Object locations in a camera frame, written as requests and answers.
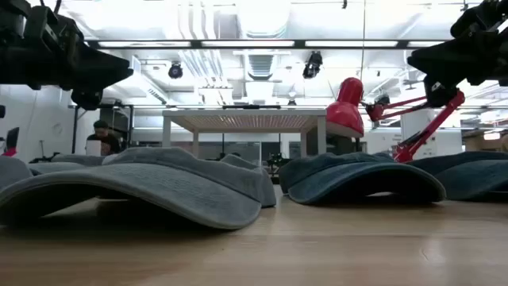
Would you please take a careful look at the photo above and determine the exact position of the red desk lamp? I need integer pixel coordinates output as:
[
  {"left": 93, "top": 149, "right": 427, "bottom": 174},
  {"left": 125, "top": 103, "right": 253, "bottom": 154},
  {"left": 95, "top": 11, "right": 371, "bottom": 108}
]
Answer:
[{"left": 325, "top": 76, "right": 466, "bottom": 164}]

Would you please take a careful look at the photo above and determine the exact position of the white box-shaped object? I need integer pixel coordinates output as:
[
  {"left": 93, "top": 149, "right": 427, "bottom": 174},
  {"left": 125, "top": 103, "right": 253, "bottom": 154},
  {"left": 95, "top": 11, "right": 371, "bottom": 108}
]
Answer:
[{"left": 84, "top": 139, "right": 102, "bottom": 157}]

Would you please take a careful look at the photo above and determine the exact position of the person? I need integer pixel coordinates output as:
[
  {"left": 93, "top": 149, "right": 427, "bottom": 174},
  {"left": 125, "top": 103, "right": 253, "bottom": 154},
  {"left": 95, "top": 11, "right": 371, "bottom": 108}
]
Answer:
[{"left": 86, "top": 119, "right": 122, "bottom": 157}]

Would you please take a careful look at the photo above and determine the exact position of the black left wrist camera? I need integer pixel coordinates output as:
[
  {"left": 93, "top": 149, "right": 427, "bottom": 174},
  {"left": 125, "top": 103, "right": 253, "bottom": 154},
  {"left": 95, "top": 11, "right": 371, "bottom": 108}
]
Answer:
[{"left": 70, "top": 87, "right": 105, "bottom": 112}]

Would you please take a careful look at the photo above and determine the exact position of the black and red object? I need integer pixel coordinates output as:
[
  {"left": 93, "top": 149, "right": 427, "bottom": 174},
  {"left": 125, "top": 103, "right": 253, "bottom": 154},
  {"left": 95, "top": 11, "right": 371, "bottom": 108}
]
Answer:
[{"left": 1, "top": 126, "right": 21, "bottom": 158}]

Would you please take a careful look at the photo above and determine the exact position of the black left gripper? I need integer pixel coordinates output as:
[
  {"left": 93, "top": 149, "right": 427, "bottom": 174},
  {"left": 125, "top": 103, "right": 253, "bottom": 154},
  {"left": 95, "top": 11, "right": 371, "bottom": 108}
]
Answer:
[{"left": 0, "top": 6, "right": 134, "bottom": 92}]

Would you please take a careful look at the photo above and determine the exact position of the brown cardboard box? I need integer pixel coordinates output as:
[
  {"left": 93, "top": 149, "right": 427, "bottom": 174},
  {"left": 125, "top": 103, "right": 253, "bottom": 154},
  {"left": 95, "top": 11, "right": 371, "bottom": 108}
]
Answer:
[{"left": 461, "top": 129, "right": 508, "bottom": 153}]

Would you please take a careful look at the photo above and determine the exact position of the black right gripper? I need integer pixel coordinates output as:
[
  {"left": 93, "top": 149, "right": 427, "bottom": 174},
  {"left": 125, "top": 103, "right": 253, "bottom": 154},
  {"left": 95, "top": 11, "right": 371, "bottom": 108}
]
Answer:
[{"left": 406, "top": 0, "right": 508, "bottom": 87}]

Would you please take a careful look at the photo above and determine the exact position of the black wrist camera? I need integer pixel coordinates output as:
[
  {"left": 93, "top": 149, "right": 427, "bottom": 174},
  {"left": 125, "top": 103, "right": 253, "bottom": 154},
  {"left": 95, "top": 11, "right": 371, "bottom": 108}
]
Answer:
[
  {"left": 70, "top": 87, "right": 105, "bottom": 112},
  {"left": 422, "top": 77, "right": 458, "bottom": 109}
]

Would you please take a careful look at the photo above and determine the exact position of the black overhead light bar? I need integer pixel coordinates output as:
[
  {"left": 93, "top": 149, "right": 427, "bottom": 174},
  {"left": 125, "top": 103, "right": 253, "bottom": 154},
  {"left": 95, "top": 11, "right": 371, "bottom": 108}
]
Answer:
[{"left": 84, "top": 38, "right": 450, "bottom": 50}]

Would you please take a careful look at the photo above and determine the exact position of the dark blue denim cap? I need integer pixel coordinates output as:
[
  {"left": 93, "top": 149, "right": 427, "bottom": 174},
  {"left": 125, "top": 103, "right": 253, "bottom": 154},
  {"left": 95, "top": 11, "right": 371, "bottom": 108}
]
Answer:
[
  {"left": 278, "top": 151, "right": 448, "bottom": 206},
  {"left": 407, "top": 150, "right": 508, "bottom": 202}
]

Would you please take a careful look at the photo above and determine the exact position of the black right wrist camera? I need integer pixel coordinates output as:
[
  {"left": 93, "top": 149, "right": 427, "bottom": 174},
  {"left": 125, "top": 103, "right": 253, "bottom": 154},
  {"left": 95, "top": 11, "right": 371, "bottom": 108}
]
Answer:
[{"left": 422, "top": 77, "right": 458, "bottom": 109}]

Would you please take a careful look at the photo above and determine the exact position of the grey cotton cap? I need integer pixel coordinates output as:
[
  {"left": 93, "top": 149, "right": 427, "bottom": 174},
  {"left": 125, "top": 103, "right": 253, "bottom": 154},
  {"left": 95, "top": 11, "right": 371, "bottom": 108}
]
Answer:
[
  {"left": 0, "top": 145, "right": 264, "bottom": 231},
  {"left": 219, "top": 153, "right": 278, "bottom": 209},
  {"left": 0, "top": 153, "right": 120, "bottom": 191}
]

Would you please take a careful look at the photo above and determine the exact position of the white perforated metal shelf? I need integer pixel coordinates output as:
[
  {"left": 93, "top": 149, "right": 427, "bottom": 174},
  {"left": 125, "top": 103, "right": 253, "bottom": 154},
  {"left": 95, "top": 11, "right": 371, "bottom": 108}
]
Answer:
[{"left": 161, "top": 108, "right": 328, "bottom": 159}]

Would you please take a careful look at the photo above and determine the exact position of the black ceiling spotlight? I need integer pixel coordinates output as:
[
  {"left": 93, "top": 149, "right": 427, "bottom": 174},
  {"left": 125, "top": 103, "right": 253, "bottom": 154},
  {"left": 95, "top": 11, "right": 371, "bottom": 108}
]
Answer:
[
  {"left": 302, "top": 51, "right": 324, "bottom": 80},
  {"left": 167, "top": 62, "right": 185, "bottom": 80}
]

